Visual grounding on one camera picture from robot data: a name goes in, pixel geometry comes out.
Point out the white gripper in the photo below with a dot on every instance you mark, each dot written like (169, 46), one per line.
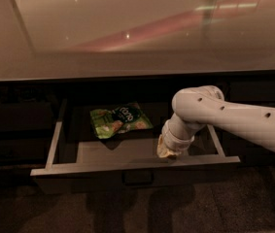
(175, 141)

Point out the grey drawer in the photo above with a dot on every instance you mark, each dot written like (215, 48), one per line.
(78, 161)

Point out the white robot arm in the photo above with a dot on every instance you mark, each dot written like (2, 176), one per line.
(196, 107)

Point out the green snack bag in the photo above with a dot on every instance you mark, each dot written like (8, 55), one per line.
(124, 118)

